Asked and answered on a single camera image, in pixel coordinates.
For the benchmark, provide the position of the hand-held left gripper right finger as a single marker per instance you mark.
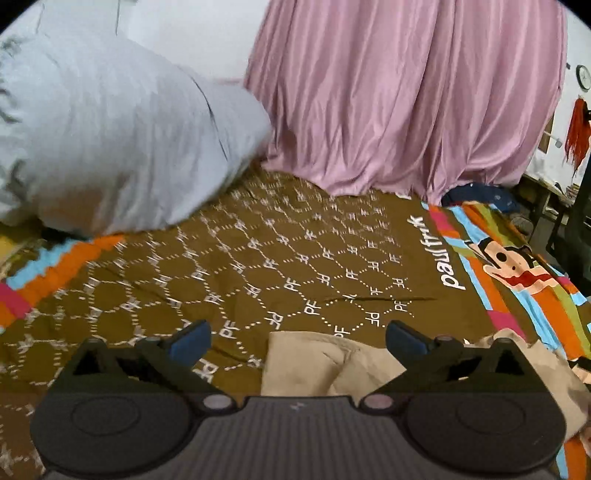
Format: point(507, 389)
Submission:
point(400, 339)

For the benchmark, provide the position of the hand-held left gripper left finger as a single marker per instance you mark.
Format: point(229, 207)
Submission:
point(190, 338)

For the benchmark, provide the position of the beige hooded zip jacket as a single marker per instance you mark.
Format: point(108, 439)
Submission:
point(300, 364)

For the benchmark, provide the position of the brown colourful printed blanket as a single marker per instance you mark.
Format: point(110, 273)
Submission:
point(231, 267)

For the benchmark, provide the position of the dark blue backpack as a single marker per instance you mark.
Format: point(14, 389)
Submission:
point(480, 196)

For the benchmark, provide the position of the grey bag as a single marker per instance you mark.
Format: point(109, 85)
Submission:
point(521, 226)

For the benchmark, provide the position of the black mesh office chair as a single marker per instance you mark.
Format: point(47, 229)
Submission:
point(581, 230)

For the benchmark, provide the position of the wooden desk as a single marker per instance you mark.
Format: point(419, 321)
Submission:
point(547, 184)

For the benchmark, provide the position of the grey bundled duvet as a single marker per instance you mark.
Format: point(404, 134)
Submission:
point(115, 138)

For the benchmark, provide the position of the pink curtain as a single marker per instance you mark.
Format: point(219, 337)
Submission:
point(392, 92)

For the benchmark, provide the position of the red hanging item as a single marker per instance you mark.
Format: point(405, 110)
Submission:
point(578, 138)

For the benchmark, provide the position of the round wall clock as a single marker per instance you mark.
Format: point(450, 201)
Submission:
point(584, 76)

